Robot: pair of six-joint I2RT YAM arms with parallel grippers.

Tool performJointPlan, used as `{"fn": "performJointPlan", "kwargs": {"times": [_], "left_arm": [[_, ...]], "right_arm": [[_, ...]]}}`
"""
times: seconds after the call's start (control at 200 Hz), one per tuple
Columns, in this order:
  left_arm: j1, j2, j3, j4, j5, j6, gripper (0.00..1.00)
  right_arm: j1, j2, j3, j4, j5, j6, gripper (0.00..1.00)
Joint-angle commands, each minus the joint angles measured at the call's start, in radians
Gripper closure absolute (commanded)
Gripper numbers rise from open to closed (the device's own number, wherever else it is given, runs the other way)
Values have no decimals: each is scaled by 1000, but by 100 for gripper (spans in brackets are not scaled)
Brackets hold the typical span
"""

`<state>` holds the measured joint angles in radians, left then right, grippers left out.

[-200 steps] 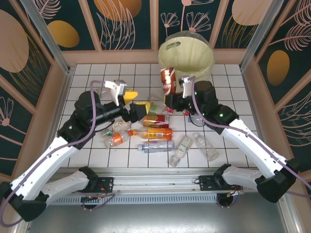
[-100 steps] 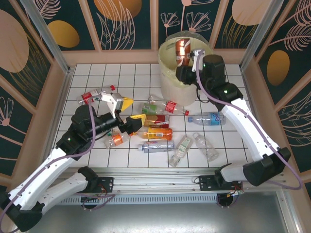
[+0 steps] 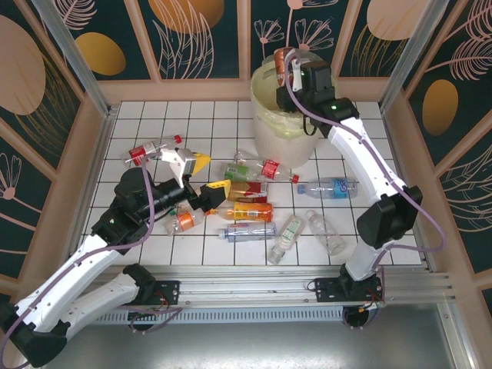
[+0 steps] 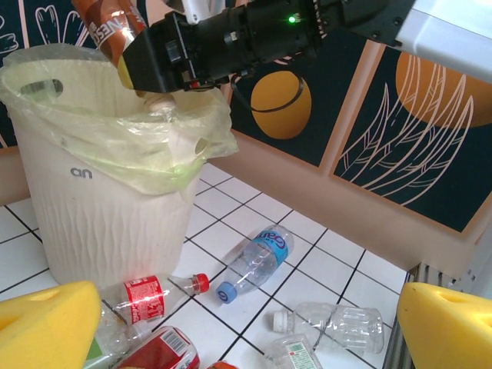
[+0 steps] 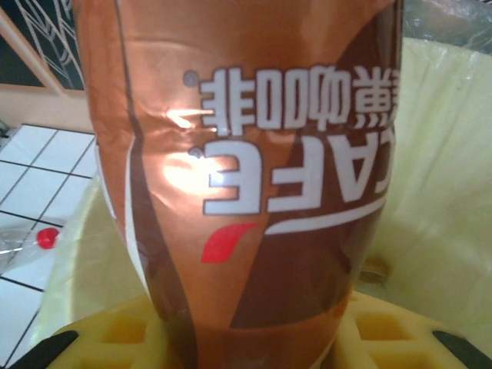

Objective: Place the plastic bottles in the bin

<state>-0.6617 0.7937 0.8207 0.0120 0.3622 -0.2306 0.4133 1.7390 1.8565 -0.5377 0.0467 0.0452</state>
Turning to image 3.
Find clear bottle with blue cap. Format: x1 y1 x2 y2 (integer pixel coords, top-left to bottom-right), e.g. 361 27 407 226
218 221 278 243

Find thin base wire bundle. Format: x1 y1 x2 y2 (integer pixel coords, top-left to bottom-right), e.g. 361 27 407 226
341 299 386 331
126 301 184 336

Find cream plastic bin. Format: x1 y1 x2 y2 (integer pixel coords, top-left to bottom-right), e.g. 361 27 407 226
249 48 339 168

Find aluminium front rail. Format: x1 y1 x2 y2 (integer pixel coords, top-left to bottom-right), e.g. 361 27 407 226
91 264 450 308

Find blue-label water bottle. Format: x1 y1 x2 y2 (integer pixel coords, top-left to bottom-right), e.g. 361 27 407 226
297 175 361 201

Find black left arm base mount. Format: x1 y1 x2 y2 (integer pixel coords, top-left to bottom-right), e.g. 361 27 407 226
151 279 181 307

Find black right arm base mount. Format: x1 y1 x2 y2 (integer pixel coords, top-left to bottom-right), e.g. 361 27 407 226
314 276 385 307

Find aluminium side rail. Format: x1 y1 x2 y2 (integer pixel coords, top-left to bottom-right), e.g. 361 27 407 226
382 107 443 274
63 107 116 270

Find red and yellow tea bottle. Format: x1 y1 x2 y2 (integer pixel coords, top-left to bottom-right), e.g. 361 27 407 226
226 180 269 204

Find white-green label bottle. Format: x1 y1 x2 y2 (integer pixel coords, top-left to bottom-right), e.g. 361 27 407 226
268 214 304 265

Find orange-white label bottle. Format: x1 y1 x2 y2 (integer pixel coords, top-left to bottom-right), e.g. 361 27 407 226
274 47 295 88

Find crushed clear plastic bottle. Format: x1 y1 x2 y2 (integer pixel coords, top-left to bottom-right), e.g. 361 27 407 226
232 149 266 166

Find grey slotted cable duct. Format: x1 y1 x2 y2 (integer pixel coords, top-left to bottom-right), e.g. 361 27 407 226
91 309 347 326

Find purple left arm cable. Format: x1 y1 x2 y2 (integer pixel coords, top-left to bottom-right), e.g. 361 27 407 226
0 151 165 364

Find aluminium frame post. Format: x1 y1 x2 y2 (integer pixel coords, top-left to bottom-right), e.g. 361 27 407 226
379 0 457 115
32 0 118 118

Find orange juice bottle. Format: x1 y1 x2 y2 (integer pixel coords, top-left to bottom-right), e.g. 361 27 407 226
209 201 274 223

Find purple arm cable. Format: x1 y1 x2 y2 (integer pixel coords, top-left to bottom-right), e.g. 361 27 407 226
0 151 165 364
284 56 449 304

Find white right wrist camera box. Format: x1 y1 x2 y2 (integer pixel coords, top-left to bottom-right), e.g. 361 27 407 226
288 57 305 92

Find red-label Nongfu water bottle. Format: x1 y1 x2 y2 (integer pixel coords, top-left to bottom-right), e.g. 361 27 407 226
121 134 183 167

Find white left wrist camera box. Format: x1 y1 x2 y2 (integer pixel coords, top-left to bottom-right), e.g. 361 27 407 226
159 147 198 186

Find translucent yellow-green bin liner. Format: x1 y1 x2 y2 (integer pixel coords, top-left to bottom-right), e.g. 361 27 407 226
250 48 339 140

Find clear unlabelled plastic bottle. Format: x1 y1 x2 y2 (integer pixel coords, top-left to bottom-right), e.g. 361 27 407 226
305 209 349 257

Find green-label plastic bottle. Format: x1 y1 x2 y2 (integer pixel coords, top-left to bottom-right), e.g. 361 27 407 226
224 161 262 183

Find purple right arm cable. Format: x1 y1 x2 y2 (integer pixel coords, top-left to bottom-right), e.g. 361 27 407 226
284 56 449 304

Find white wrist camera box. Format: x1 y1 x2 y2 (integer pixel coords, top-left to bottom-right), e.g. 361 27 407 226
159 147 198 186
288 57 305 92

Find black camera cable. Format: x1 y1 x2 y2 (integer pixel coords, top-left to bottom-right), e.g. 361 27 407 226
301 113 321 137

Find clear bottle with orange label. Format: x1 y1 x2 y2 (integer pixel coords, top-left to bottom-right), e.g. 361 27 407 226
165 209 207 236

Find grey metal base plate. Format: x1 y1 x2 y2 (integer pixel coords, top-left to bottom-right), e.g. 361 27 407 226
22 303 476 369

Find red-label cola bottle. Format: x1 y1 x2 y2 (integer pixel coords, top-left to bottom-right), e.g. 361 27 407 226
253 158 300 185

